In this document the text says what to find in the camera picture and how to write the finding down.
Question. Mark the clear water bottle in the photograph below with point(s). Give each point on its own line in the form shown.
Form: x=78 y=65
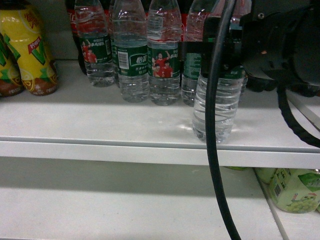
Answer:
x=221 y=76

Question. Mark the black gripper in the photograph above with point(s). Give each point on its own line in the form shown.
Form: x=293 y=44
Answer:
x=277 y=40

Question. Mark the water bottle barcode label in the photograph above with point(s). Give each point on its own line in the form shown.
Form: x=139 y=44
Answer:
x=130 y=40

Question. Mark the cola bottle behind left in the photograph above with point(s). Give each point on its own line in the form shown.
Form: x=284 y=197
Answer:
x=70 y=8

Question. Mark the green juice bottle behind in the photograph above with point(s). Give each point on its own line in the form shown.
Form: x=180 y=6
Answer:
x=265 y=174

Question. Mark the white upper shelf board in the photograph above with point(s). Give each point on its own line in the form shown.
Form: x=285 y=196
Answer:
x=83 y=122

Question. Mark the water bottle far left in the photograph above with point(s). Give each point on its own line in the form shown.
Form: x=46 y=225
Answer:
x=92 y=29

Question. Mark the green grape juice bottle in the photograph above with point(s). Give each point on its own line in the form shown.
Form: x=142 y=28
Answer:
x=295 y=190

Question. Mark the yellow lemon tea bottle edge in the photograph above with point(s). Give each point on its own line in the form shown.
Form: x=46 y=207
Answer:
x=10 y=77

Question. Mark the water bottle behind front one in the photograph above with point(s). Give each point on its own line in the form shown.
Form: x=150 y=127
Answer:
x=197 y=14

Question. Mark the yellow lemon tea bottle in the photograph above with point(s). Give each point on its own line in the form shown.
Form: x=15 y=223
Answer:
x=23 y=32

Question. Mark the water bottle red players label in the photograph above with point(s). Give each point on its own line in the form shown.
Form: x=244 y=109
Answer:
x=164 y=30

